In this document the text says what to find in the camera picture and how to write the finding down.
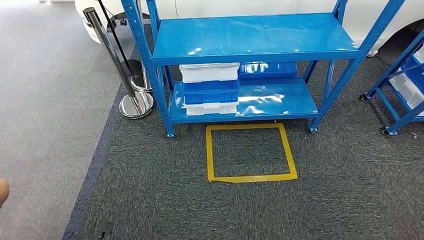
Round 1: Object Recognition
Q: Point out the blue metal shelf rack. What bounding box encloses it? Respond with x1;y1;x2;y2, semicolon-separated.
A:
359;29;424;137
120;0;407;139

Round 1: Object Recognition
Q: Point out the blue divided plastic bin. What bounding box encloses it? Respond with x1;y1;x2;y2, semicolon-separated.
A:
238;60;299;80

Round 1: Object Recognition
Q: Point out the thin black pole stand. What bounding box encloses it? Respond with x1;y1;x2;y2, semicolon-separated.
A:
96;0;144;78

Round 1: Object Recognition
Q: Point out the white car with red stripe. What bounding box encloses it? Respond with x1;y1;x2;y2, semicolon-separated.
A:
74;0;424;58

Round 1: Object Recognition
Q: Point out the person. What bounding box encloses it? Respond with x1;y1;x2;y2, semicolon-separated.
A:
0;177;10;211

